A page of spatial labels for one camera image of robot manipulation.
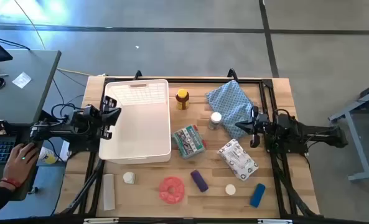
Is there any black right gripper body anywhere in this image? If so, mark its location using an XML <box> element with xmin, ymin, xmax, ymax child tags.
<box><xmin>235</xmin><ymin>113</ymin><xmax>269</xmax><ymax>136</ymax></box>

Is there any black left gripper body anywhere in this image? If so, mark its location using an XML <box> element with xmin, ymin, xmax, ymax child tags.
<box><xmin>96</xmin><ymin>106</ymin><xmax>123</xmax><ymax>129</ymax></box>

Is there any white wipes packet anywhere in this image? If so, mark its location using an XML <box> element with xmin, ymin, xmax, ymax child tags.
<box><xmin>217</xmin><ymin>138</ymin><xmax>259</xmax><ymax>182</ymax></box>

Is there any white plastic mesh basket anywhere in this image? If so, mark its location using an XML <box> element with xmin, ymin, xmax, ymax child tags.
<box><xmin>98</xmin><ymin>78</ymin><xmax>172</xmax><ymax>165</ymax></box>

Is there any clear bottle white cap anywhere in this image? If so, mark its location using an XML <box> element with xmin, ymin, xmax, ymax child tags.
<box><xmin>208</xmin><ymin>111</ymin><xmax>223</xmax><ymax>131</ymax></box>

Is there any small white bottle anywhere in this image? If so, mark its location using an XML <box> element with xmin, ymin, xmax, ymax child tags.
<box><xmin>123</xmin><ymin>171</ymin><xmax>136</xmax><ymax>185</ymax></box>

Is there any white bar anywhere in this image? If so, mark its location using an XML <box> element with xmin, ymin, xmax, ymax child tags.
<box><xmin>102</xmin><ymin>173</ymin><xmax>116</xmax><ymax>212</ymax></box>

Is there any green first aid kit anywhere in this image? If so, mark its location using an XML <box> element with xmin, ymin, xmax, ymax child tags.
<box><xmin>171</xmin><ymin>124</ymin><xmax>207</xmax><ymax>160</ymax></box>

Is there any purple bandage roll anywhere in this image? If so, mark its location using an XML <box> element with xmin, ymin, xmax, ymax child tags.
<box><xmin>190</xmin><ymin>169</ymin><xmax>210</xmax><ymax>193</ymax></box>

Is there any amber bottle yellow cap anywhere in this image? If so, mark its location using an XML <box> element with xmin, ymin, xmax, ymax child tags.
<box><xmin>175</xmin><ymin>88</ymin><xmax>190</xmax><ymax>111</ymax></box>

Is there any pink round pill organizer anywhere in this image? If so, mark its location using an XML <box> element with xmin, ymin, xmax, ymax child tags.
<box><xmin>158</xmin><ymin>176</ymin><xmax>186</xmax><ymax>205</ymax></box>

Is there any blue patterned folded cloth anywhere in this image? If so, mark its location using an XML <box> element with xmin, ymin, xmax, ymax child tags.
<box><xmin>205</xmin><ymin>80</ymin><xmax>256</xmax><ymax>140</ymax></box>

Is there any white box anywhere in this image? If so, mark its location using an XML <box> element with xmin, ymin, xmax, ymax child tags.
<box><xmin>59</xmin><ymin>139</ymin><xmax>72</xmax><ymax>162</ymax></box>

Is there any white yellow cup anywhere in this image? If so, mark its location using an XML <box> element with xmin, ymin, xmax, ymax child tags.
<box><xmin>37</xmin><ymin>146</ymin><xmax>59</xmax><ymax>165</ymax></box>

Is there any white paper note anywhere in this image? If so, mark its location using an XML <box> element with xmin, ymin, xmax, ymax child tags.
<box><xmin>11</xmin><ymin>72</ymin><xmax>32</xmax><ymax>89</ymax></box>

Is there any person's hand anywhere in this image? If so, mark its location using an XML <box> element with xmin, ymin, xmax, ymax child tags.
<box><xmin>2</xmin><ymin>142</ymin><xmax>41</xmax><ymax>187</ymax></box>

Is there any dark grey desk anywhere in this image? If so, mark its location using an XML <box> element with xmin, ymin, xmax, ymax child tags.
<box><xmin>0</xmin><ymin>124</ymin><xmax>48</xmax><ymax>202</ymax></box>

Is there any grey blue metal bench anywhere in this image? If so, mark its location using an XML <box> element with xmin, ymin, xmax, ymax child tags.
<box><xmin>328</xmin><ymin>79</ymin><xmax>369</xmax><ymax>183</ymax></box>

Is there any grey side desk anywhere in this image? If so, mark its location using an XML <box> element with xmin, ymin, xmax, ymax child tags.
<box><xmin>0</xmin><ymin>49</ymin><xmax>62</xmax><ymax>127</ymax></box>

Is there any red wristband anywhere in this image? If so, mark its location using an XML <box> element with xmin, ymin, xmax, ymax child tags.
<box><xmin>0</xmin><ymin>176</ymin><xmax>22</xmax><ymax>189</ymax></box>

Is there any yellow floor cable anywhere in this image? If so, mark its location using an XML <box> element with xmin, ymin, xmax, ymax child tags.
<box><xmin>14</xmin><ymin>0</ymin><xmax>107</xmax><ymax>78</ymax></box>

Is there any black aluminium table frame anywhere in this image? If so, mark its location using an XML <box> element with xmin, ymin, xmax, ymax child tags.
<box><xmin>55</xmin><ymin>67</ymin><xmax>322</xmax><ymax>224</ymax></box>

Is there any white bracket plate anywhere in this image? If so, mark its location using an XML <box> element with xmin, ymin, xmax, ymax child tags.
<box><xmin>83</xmin><ymin>217</ymin><xmax>119</xmax><ymax>224</ymax></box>
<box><xmin>257</xmin><ymin>218</ymin><xmax>293</xmax><ymax>224</ymax></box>

